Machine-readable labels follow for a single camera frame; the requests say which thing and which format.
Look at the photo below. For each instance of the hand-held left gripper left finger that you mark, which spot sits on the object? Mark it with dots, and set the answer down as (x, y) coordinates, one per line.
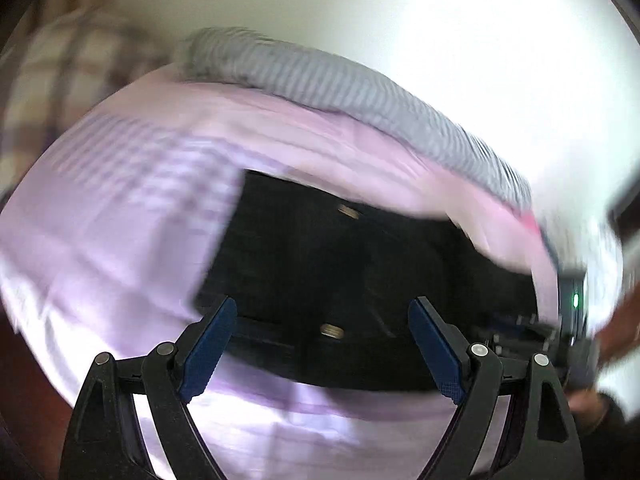
(207, 355)

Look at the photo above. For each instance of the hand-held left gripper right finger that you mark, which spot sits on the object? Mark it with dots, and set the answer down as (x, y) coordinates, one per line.
(440, 355)

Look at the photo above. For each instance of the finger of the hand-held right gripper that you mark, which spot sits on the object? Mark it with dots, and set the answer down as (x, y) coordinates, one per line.
(530, 331)

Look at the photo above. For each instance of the black pants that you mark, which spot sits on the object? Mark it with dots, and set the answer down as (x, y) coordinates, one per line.
(300, 260)

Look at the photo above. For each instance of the white triangle print pillow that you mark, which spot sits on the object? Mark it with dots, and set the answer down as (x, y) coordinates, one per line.
(590, 245)

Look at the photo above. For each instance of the pink patchwork quilt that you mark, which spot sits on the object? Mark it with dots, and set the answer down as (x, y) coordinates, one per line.
(532, 224)

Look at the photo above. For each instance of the purple checked bed sheet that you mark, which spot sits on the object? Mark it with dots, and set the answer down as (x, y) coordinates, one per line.
(125, 260)

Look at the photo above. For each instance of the grey white striped blanket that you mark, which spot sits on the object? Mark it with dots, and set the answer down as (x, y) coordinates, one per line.
(350, 90)

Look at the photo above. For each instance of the plaid pillow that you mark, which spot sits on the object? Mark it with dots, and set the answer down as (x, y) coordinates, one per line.
(65, 75)

